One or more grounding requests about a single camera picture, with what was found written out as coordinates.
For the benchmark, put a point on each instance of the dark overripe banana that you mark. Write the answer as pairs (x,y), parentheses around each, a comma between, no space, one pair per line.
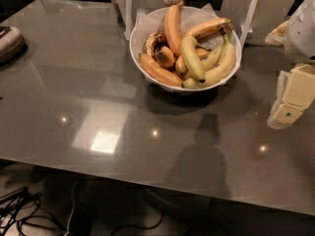
(154,42)

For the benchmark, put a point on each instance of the orange banana top right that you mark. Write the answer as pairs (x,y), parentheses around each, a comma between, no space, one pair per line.
(207,28)

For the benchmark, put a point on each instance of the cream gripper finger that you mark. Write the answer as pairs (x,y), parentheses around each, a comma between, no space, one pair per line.
(272,121)

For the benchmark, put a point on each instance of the orange banana front left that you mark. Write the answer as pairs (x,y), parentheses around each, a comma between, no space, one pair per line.
(152,68)

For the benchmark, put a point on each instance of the long orange banana upright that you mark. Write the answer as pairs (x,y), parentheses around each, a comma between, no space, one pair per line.
(171,27)

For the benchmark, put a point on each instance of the small orange banana centre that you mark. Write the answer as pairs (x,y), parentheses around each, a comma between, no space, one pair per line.
(180,67)

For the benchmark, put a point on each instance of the white bowl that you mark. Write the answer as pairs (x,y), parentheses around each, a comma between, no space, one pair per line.
(183,88)

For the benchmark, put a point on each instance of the round grey pouch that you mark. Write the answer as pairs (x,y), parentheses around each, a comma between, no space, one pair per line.
(11,42)

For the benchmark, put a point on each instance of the green-yellow banana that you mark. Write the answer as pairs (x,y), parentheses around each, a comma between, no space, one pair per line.
(188,48)

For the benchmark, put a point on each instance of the white paper bowl liner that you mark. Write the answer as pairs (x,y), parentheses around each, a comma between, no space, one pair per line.
(146,23)

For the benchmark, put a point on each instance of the small brown-spotted banana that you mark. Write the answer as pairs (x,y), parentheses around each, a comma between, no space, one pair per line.
(165,57)

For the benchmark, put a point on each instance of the clear acrylic stand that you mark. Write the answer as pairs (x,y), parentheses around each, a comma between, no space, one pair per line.
(242,13)

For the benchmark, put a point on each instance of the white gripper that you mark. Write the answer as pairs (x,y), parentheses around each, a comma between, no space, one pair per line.
(301,36)

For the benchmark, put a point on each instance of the yellow banana right edge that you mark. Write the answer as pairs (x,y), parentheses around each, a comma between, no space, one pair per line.
(221,68)

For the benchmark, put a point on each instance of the yellow banana middle right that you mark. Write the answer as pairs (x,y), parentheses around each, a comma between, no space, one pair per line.
(211,57)

